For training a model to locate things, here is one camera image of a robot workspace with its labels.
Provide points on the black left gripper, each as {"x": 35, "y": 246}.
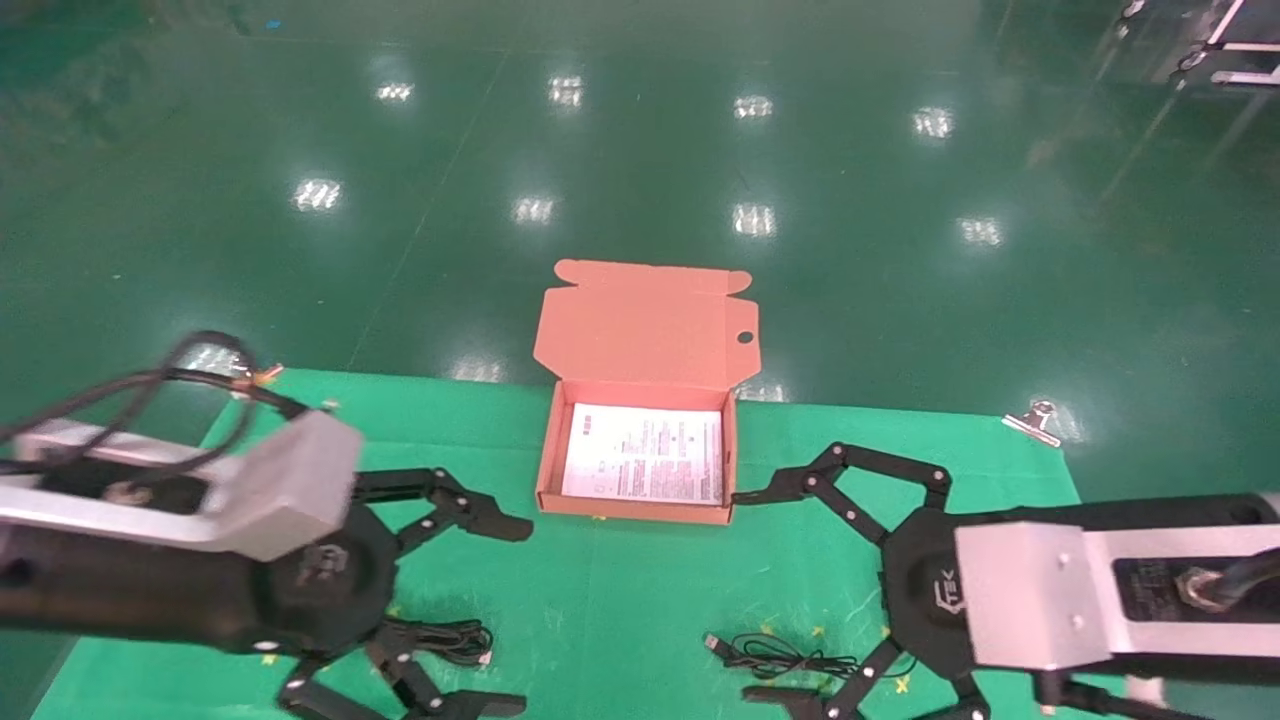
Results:
{"x": 320, "y": 590}

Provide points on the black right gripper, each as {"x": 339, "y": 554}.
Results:
{"x": 920, "y": 590}

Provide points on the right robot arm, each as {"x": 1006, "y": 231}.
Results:
{"x": 1150, "y": 512}

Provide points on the orange cardboard box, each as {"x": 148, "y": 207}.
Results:
{"x": 640, "y": 330}

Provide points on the green table cloth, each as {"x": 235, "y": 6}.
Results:
{"x": 620, "y": 600}

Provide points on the white printed instruction sheet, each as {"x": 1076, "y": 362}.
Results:
{"x": 640, "y": 455}

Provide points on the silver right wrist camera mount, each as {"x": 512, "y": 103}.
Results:
{"x": 1030, "y": 600}

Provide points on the white metal rack frame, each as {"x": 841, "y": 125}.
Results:
{"x": 1250, "y": 79}

